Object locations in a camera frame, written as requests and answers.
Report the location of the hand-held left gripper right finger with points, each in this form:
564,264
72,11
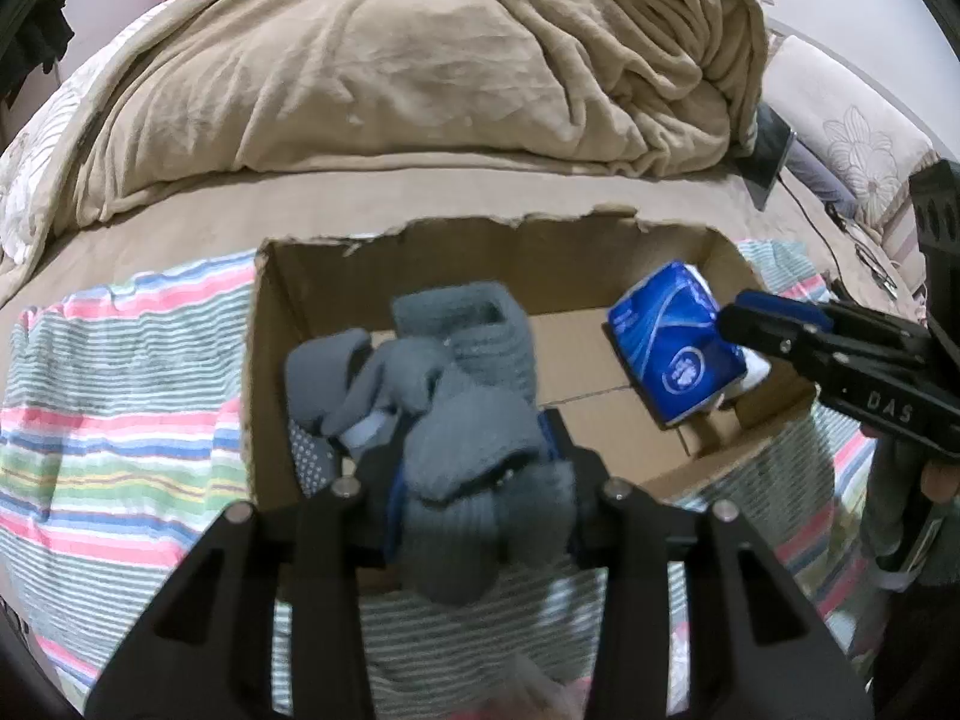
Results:
568,481

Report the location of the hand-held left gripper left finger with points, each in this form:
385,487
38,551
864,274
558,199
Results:
373,496

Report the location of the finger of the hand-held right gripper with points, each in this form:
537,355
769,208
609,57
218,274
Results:
784,307
757,336

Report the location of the blue tissue packet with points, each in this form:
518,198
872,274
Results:
671,349

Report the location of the grey ribbed sock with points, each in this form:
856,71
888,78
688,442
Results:
480,491

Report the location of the grey smooth sock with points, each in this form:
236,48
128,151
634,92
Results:
337,382

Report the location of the grey knitted sock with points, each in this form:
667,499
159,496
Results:
469,337

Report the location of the brown cardboard box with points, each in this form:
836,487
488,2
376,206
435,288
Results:
600,255

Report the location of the person's right hand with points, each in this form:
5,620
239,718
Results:
937,477

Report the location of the eyeglasses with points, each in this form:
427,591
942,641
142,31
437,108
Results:
877,268

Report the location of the grey dotted cloth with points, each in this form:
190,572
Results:
311,459

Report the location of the flower print pillow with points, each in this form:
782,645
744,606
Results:
847,135

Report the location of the dark laptop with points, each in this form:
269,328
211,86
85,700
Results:
771,154

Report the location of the striped pastel bed sheet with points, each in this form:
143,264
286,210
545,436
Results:
120,427

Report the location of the beige fleece blanket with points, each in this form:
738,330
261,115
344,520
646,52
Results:
420,67

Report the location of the white floral quilt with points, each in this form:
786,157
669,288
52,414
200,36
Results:
34,150

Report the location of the dark hanging clothing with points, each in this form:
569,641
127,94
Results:
34,37

